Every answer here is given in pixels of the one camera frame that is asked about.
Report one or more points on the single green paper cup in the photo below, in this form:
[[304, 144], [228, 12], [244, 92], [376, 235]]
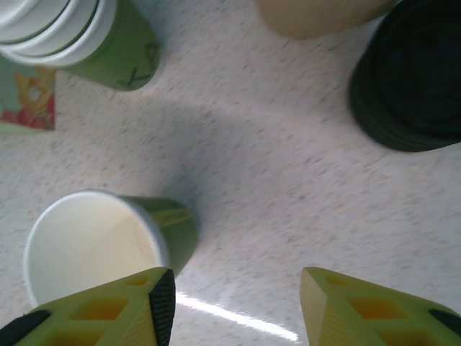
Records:
[[90, 234]]

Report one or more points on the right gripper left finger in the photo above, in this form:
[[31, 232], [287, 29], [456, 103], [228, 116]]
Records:
[[90, 317]]

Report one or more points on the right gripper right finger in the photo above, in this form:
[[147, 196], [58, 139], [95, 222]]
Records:
[[378, 317]]

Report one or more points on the nested green paper cup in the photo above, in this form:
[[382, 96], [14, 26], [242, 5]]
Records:
[[77, 34], [54, 25], [21, 11]]

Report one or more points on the black plastic cup lids stack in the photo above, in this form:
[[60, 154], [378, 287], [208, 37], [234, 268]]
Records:
[[407, 72]]

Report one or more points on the green printed paper bag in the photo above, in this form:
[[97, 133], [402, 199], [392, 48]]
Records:
[[32, 104]]

